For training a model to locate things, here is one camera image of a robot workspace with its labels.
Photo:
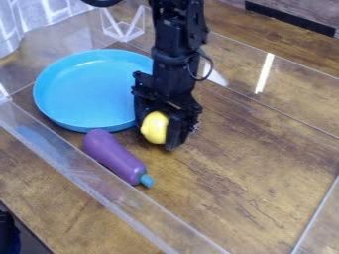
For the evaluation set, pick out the clear acrylic enclosure wall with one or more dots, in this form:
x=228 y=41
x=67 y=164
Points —
x=248 y=188

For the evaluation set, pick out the yellow toy lemon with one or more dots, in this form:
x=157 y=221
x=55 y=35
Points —
x=153 y=127

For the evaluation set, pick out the purple toy eggplant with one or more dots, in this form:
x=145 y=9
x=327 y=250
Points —
x=104 y=149

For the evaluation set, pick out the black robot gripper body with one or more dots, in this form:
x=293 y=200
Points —
x=171 y=82

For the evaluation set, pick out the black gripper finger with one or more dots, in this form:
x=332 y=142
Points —
x=143 y=107
x=180 y=126

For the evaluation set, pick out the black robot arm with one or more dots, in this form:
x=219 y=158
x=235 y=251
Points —
x=180 y=28

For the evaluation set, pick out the white patterned curtain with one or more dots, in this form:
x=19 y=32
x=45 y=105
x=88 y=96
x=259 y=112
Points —
x=56 y=20

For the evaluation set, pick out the blue round tray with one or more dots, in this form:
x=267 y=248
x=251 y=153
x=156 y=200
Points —
x=83 y=90

